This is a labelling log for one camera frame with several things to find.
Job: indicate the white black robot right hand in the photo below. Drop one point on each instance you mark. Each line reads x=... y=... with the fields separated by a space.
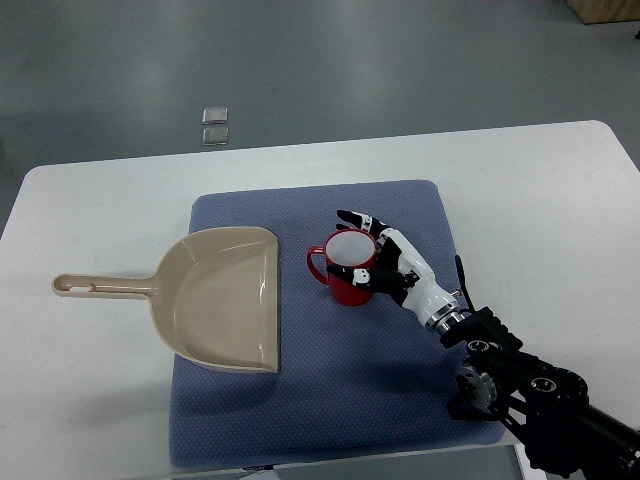
x=402 y=273

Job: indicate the red cup with handle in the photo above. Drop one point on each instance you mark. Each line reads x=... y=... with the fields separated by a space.
x=342 y=264

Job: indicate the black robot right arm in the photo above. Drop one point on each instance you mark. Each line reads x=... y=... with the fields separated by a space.
x=547 y=408

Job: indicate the beige plastic dustpan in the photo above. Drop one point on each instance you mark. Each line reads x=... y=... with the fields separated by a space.
x=214 y=298

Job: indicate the blue textured mat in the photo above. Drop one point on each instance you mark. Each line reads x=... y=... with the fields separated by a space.
x=353 y=380

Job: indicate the upper metal floor plate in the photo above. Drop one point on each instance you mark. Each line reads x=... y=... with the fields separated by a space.
x=214 y=115

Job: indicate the wooden box corner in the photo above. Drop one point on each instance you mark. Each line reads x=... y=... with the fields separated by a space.
x=605 y=11

